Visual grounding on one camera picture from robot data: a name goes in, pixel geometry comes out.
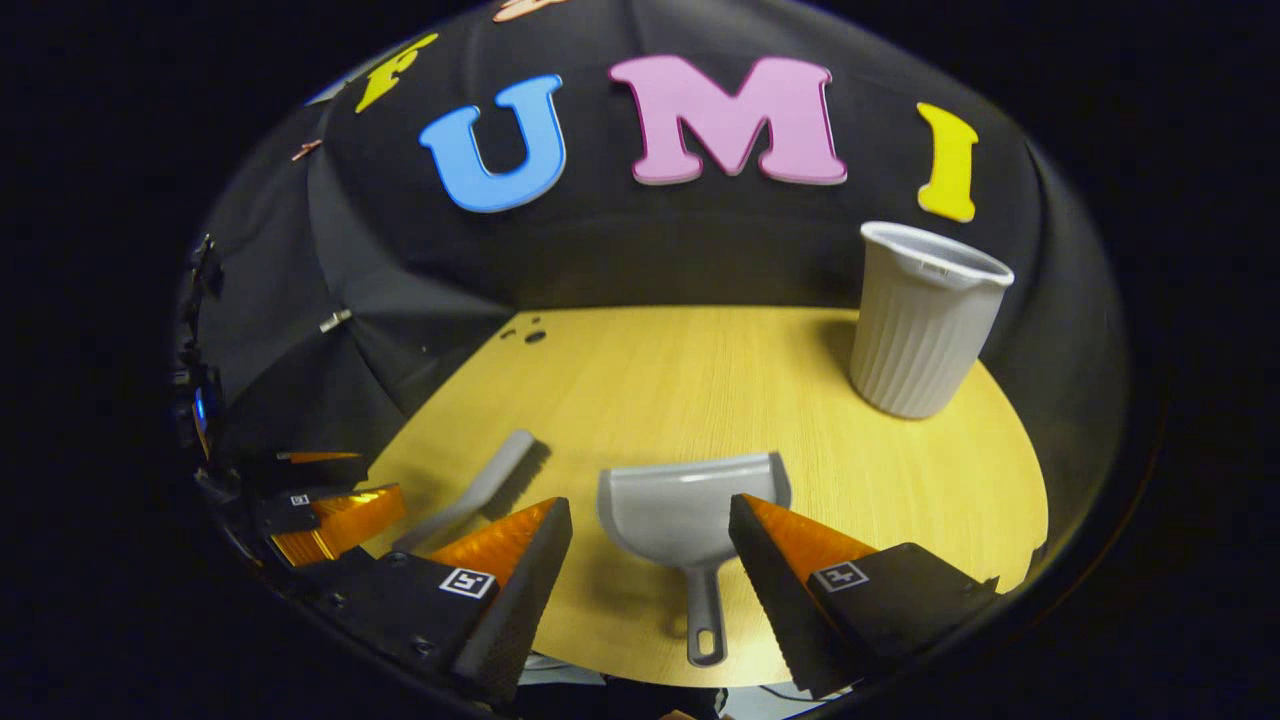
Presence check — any small grey broom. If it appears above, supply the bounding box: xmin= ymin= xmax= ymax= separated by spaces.
xmin=390 ymin=429 xmax=553 ymax=554

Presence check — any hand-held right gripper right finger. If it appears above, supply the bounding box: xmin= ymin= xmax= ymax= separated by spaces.
xmin=727 ymin=493 xmax=1001 ymax=699

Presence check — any white ribbed garbage bin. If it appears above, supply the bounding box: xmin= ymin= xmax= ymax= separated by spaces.
xmin=849 ymin=221 xmax=1016 ymax=420

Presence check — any wooden desktop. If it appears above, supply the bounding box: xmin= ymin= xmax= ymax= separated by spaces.
xmin=360 ymin=305 xmax=1051 ymax=689

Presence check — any grey dustpan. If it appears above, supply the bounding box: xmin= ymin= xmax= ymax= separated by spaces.
xmin=597 ymin=452 xmax=793 ymax=668

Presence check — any black backdrop cloth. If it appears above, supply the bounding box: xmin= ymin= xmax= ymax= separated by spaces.
xmin=180 ymin=0 xmax=1131 ymax=561

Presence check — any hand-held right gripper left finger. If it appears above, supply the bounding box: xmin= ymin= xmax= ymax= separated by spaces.
xmin=300 ymin=497 xmax=574 ymax=706

